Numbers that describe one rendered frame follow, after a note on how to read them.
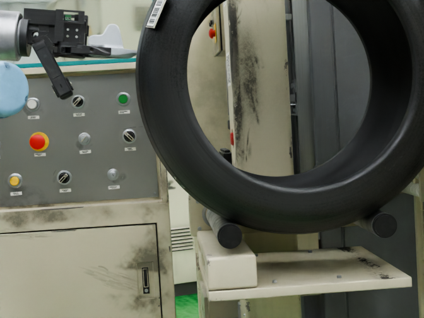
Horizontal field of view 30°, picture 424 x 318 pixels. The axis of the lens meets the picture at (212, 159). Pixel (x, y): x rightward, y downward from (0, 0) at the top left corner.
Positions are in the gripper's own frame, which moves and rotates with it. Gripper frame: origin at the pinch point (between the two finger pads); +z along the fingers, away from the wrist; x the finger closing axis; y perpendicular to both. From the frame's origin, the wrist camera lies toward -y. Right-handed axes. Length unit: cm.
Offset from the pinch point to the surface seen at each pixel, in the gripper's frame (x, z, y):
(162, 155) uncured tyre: -8.0, 6.8, -17.7
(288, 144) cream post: 27.8, 35.0, -15.2
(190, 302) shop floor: 328, 32, -120
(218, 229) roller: -8.1, 17.5, -30.4
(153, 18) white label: -10.4, 3.7, 5.8
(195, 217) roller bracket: 25.4, 15.0, -32.3
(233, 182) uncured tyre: -12.1, 19.2, -21.4
